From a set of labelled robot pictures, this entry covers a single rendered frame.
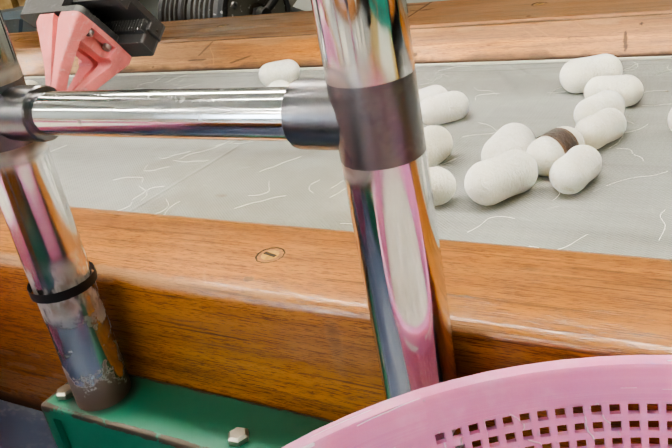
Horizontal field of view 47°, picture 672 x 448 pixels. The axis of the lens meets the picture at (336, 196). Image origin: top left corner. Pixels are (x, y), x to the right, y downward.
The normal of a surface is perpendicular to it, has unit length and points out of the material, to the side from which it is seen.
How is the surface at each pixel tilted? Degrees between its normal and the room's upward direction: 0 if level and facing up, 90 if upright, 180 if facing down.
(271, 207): 0
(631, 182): 0
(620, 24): 45
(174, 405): 0
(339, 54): 90
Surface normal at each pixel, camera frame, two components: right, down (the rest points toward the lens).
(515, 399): 0.01, 0.15
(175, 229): -0.18, -0.90
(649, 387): -0.27, 0.18
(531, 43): -0.45, -0.33
